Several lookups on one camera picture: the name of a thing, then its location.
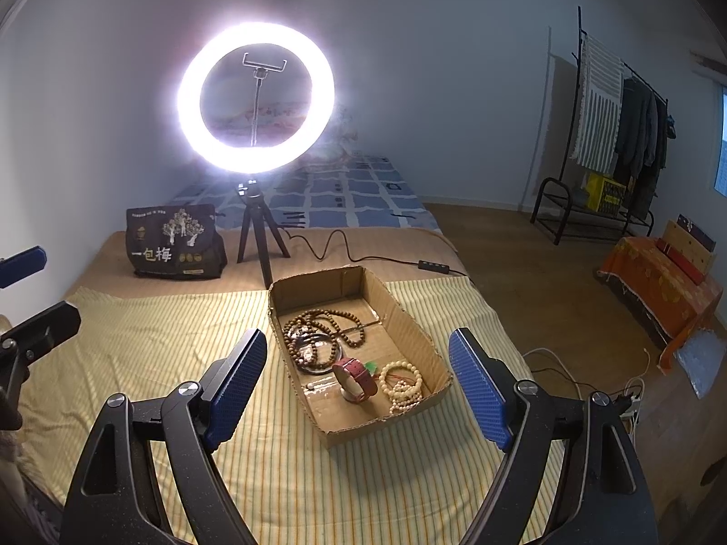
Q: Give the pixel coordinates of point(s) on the dark hanging clothes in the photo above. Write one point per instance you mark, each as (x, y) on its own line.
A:
(639, 136)

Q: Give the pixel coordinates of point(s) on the striped yellow blanket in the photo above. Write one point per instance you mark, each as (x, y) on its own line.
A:
(170, 323)

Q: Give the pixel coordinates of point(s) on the blue patterned quilt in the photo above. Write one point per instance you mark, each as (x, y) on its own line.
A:
(352, 193)

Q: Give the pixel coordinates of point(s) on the brown bed sheet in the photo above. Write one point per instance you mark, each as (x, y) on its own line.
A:
(397, 241)

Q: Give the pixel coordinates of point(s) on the long red box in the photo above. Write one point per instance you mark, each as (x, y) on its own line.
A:
(681, 261)

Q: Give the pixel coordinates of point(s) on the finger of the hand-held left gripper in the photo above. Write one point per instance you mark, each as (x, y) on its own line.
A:
(25, 265)
(45, 323)

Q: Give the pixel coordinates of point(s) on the black printed bag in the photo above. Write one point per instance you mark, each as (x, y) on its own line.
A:
(170, 238)

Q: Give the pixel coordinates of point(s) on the phone holder clamp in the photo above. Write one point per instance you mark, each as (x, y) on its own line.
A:
(264, 62)

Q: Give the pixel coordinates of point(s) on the window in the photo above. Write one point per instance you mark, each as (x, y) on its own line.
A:
(721, 136)

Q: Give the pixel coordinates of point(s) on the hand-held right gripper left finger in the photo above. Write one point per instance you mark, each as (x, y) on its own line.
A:
(238, 386)

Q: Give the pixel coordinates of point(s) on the black clothes rack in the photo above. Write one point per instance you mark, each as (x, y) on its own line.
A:
(548, 204)

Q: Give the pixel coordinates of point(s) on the clear plastic bag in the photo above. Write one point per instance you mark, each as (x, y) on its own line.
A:
(701, 363)

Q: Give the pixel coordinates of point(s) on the yellow crate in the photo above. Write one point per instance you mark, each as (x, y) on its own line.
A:
(605, 192)

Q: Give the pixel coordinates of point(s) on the orange patterned cloth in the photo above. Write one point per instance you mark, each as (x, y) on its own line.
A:
(647, 278)

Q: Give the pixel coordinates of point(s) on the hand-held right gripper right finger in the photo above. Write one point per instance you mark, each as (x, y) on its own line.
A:
(477, 386)

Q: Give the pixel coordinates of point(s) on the tan cardboard box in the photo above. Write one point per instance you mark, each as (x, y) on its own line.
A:
(690, 238)

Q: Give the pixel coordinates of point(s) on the white power strip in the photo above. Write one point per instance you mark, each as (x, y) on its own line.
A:
(629, 404)

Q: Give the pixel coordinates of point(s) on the striped hanging cloth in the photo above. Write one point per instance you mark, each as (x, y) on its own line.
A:
(596, 108)

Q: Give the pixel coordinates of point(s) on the black tripod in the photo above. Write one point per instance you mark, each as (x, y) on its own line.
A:
(250, 221)

